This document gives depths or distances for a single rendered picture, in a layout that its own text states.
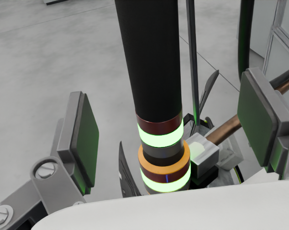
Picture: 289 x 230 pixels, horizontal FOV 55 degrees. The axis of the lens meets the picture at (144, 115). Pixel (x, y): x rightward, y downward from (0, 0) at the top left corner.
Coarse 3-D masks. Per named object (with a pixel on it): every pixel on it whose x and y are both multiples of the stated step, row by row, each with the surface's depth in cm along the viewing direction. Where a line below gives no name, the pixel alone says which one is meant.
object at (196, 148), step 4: (192, 144) 26; (196, 144) 26; (200, 144) 26; (192, 148) 26; (196, 148) 26; (200, 148) 26; (192, 152) 26; (196, 152) 26; (200, 152) 26; (192, 156) 25; (196, 156) 26
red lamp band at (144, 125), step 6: (180, 114) 19; (138, 120) 19; (144, 120) 19; (168, 120) 18; (174, 120) 19; (180, 120) 19; (144, 126) 19; (150, 126) 19; (156, 126) 19; (162, 126) 19; (168, 126) 19; (174, 126) 19; (150, 132) 19; (156, 132) 19; (162, 132) 19; (168, 132) 19
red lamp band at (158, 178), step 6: (144, 168) 22; (186, 168) 22; (144, 174) 23; (150, 174) 22; (156, 174) 22; (162, 174) 22; (168, 174) 21; (174, 174) 22; (180, 174) 22; (156, 180) 22; (162, 180) 22; (168, 180) 22; (174, 180) 22
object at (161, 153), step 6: (144, 144) 21; (174, 144) 20; (180, 144) 21; (144, 150) 22; (150, 150) 21; (156, 150) 20; (162, 150) 20; (168, 150) 20; (174, 150) 21; (156, 156) 21; (162, 156) 21; (168, 156) 21
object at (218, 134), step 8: (288, 80) 32; (280, 88) 31; (288, 88) 32; (232, 120) 28; (224, 128) 28; (232, 128) 28; (208, 136) 27; (216, 136) 27; (224, 136) 27; (216, 144) 27
